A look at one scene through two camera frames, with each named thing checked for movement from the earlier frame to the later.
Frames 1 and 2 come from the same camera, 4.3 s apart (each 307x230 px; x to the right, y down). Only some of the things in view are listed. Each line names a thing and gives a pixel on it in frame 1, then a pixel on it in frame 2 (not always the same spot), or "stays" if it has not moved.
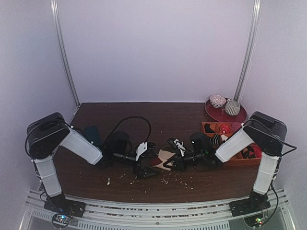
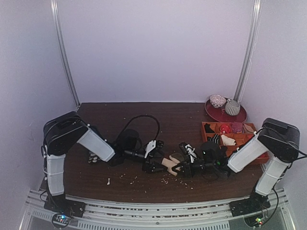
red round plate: x=220 y=114 stays
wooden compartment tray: x=214 y=132 stays
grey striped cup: x=232 y=107 stays
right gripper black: x=180 y=160 → x=188 y=167
